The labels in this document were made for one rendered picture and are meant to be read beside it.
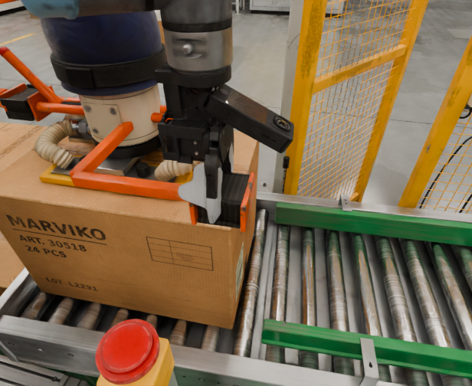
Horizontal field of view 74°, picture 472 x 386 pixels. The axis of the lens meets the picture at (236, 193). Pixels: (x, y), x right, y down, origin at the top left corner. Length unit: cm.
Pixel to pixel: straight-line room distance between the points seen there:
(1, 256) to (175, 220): 83
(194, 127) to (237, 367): 63
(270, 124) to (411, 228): 93
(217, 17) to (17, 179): 68
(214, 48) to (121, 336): 34
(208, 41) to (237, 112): 8
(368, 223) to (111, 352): 98
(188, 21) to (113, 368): 37
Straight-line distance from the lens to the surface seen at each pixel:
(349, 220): 119
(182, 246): 71
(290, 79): 168
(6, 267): 132
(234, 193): 46
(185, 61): 36
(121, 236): 76
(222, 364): 87
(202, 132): 39
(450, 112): 124
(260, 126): 38
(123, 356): 41
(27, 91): 97
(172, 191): 50
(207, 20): 35
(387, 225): 123
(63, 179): 81
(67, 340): 99
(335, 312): 103
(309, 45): 107
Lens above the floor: 140
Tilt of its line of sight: 39 degrees down
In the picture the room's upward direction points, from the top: straight up
